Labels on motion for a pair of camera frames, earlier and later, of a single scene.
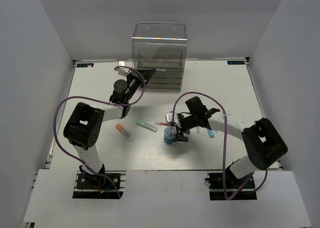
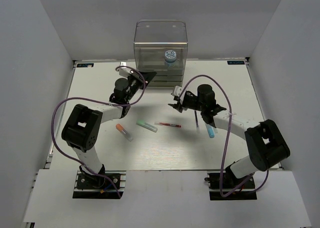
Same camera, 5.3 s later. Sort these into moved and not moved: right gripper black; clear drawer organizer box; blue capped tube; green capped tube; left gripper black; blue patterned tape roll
Moved: blue patterned tape roll; right gripper black
Not moved: left gripper black; green capped tube; clear drawer organizer box; blue capped tube
